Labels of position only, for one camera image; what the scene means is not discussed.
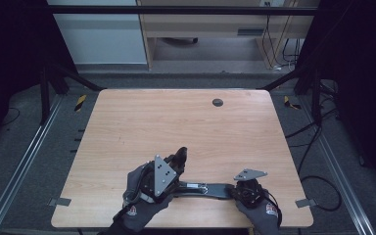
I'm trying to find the black curtain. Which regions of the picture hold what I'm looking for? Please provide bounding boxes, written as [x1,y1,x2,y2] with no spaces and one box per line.
[0,0,77,156]
[297,0,376,200]

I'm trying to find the black diagonal frame strut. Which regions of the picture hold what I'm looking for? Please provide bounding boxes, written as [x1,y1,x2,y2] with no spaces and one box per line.
[259,64,311,92]
[49,63,104,92]

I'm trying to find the white cabinet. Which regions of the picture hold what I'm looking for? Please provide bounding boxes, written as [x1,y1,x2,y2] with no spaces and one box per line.
[46,0,149,66]

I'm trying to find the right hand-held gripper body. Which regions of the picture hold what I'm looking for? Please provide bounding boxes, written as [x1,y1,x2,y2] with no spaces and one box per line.
[230,167,269,210]

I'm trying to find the grey tape piece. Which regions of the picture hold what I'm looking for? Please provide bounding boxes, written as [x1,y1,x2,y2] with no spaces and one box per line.
[47,197,72,208]
[295,198,317,209]

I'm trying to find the black frame post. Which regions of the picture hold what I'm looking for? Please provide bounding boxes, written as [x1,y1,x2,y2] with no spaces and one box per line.
[310,69,323,125]
[39,65,52,125]

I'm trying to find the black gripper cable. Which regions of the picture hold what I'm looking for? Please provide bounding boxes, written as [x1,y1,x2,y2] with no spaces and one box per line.
[262,190,284,228]

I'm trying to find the hanging black cables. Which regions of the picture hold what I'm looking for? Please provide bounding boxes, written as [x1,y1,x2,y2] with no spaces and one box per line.
[261,1,301,71]

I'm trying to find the looped black floor cable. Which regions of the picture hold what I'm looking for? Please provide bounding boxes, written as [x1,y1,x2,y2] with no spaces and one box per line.
[299,175,343,212]

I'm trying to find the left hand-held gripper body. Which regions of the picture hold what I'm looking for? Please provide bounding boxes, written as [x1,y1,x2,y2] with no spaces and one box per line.
[140,154,182,200]

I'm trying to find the black stapler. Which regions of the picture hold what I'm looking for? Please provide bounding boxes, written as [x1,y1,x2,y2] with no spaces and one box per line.
[171,146,240,201]

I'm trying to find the yellow-handled tool right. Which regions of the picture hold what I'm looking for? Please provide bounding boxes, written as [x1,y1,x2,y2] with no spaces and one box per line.
[283,95,302,111]

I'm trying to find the aluminium floor rail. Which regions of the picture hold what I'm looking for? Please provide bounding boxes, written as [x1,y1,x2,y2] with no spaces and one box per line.
[298,97,376,235]
[0,94,65,235]

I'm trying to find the black frame crossbar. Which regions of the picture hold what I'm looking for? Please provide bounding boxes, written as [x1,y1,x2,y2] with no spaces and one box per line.
[47,4,319,17]

